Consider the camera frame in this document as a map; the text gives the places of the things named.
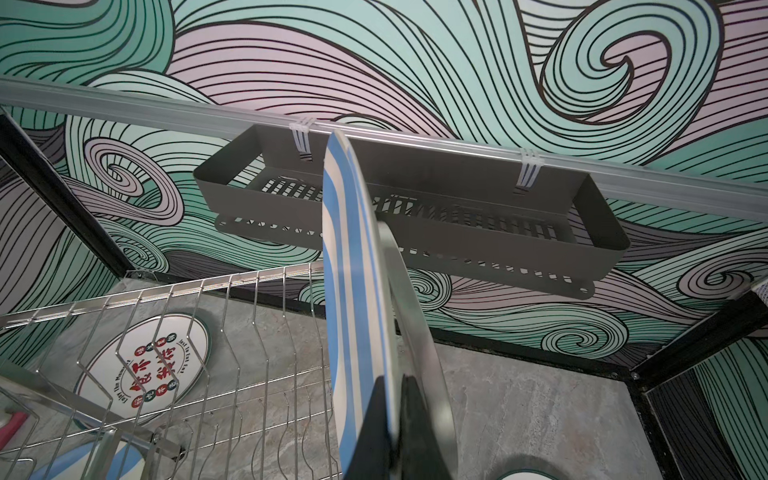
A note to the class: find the white plate dark cloud motif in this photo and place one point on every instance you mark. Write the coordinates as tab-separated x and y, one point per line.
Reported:
526	474

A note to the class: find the blue striped plate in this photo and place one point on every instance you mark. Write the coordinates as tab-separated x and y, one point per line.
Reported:
127	464
359	313

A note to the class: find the black wall shelf basket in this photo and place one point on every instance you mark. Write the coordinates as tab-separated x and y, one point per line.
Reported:
514	222

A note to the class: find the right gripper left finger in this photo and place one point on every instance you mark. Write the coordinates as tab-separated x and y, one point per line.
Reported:
371	458

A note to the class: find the steel wire dish rack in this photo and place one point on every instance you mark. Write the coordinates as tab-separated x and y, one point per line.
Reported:
224	377

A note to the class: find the white plate red characters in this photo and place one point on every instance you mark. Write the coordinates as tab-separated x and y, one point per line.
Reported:
141	372

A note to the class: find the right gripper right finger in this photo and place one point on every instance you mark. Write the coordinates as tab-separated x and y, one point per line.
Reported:
418	450

